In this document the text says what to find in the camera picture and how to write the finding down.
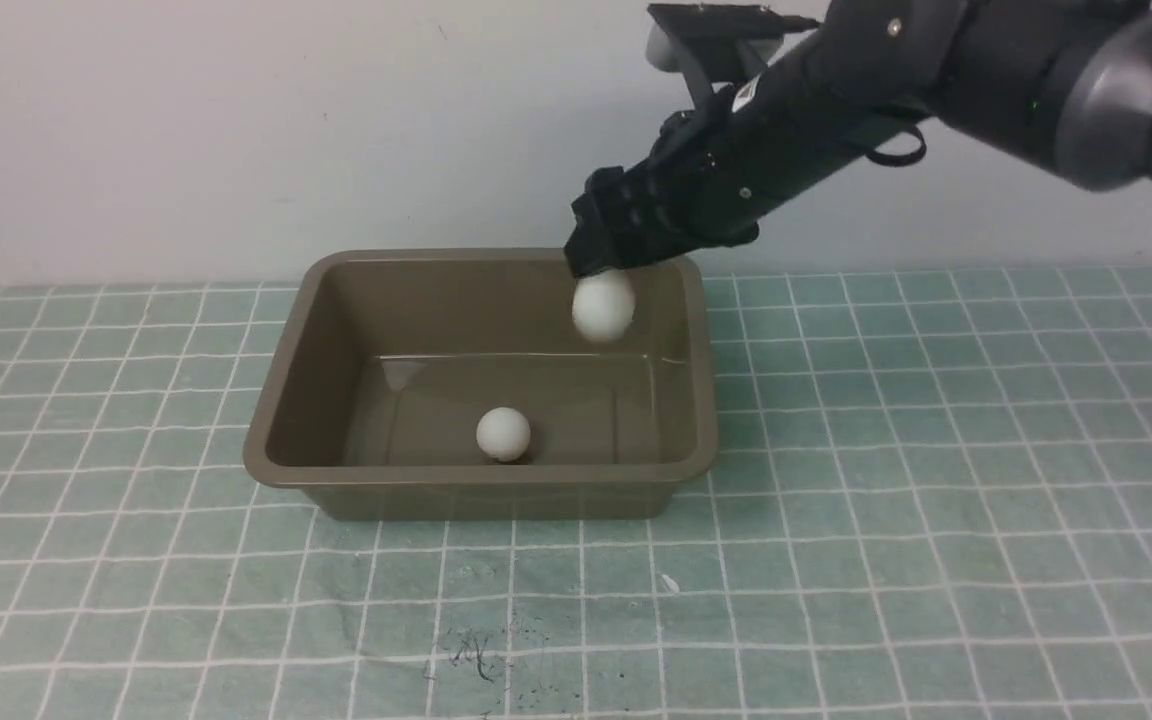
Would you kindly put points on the white ping-pong ball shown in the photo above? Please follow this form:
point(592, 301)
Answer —
point(503, 434)
point(603, 306)

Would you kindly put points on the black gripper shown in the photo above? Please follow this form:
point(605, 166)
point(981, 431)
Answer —
point(853, 89)

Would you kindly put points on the olive plastic storage bin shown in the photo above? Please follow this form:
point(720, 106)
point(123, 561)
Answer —
point(389, 358)

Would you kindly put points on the teal grid tablecloth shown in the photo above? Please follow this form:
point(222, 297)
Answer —
point(933, 500)

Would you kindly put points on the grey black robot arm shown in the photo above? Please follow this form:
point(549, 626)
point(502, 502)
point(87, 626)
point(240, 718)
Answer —
point(1065, 86)

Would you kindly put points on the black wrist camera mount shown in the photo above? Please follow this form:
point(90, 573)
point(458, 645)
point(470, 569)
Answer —
point(717, 44)

